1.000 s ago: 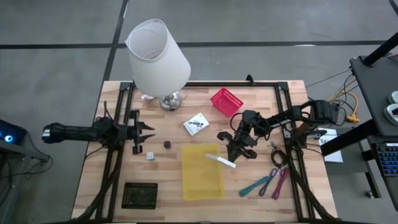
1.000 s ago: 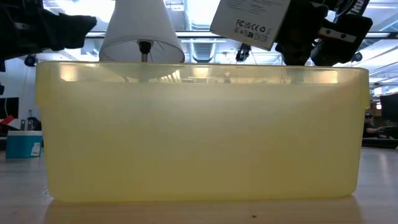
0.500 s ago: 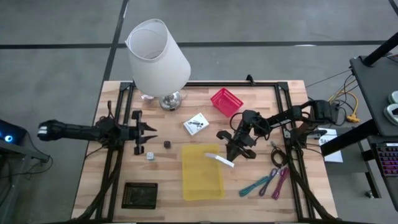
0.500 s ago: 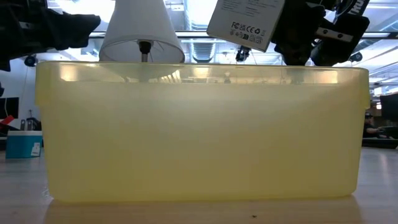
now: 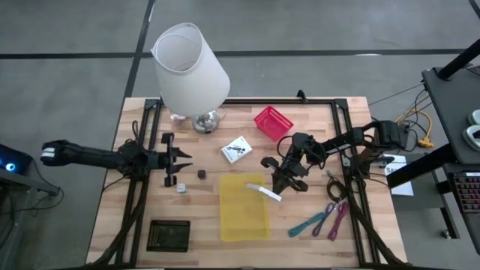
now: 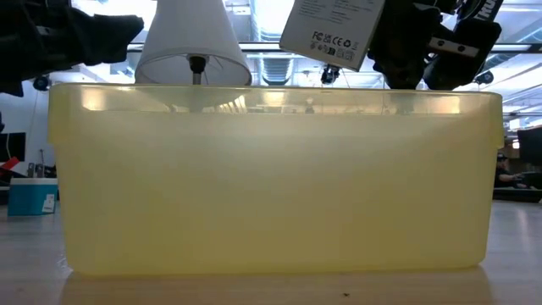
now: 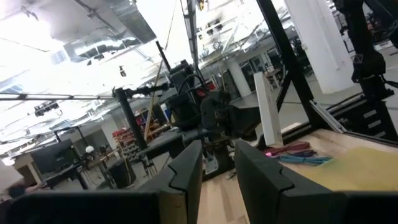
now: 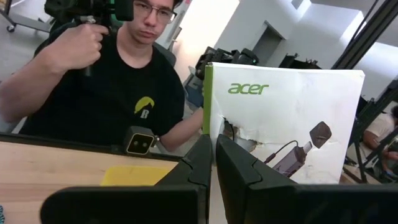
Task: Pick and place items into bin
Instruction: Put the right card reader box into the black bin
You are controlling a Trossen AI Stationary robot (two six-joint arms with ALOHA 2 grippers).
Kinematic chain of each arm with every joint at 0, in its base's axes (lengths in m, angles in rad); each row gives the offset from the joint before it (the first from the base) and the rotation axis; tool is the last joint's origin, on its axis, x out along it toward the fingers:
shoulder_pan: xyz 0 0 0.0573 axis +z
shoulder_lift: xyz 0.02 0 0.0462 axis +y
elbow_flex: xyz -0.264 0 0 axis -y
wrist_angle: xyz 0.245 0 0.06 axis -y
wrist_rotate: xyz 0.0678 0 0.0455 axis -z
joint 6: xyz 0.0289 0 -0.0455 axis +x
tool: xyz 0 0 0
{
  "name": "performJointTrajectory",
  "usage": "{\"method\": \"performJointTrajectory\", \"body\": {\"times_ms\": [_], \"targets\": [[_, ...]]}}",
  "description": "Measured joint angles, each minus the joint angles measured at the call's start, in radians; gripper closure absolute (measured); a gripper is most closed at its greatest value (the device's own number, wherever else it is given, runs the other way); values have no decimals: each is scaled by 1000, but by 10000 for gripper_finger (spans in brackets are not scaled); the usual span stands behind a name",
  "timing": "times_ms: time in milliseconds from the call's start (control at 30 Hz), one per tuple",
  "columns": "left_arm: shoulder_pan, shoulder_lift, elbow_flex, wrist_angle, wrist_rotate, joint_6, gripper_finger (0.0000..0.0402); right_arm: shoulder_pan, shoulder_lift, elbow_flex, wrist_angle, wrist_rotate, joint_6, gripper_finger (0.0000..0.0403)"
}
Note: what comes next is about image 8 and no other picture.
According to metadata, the grey wheeled cart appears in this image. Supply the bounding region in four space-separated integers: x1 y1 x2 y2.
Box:
0 0 52 34

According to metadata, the yellow translucent plastic bin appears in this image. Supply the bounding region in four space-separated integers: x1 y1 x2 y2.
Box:
99 165 172 187

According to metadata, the table-level camera box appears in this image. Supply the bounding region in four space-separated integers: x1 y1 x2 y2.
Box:
124 126 158 156

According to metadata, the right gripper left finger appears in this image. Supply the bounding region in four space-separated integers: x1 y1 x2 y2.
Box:
39 133 213 224

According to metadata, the black leader arm handle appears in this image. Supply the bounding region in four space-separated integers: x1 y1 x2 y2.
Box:
43 0 134 77

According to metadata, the white Acer adapter box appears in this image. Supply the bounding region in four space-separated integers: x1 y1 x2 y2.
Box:
201 62 366 185

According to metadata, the person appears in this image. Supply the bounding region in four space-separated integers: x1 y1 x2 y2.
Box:
362 105 398 181
0 0 205 153

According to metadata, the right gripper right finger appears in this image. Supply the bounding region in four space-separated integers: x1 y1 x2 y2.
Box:
216 134 398 224

